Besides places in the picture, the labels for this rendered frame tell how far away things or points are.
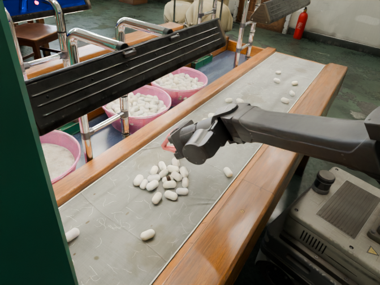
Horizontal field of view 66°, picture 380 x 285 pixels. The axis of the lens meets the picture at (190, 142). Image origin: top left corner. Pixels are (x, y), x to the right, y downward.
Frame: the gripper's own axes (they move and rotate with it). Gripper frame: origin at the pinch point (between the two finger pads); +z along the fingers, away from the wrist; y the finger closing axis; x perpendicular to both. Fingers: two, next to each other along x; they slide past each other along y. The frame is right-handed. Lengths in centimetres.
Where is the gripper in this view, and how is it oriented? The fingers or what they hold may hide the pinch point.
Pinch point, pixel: (164, 146)
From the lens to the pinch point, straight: 81.5
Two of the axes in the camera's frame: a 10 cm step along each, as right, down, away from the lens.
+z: -7.1, 2.4, 6.6
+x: 4.8, 8.5, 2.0
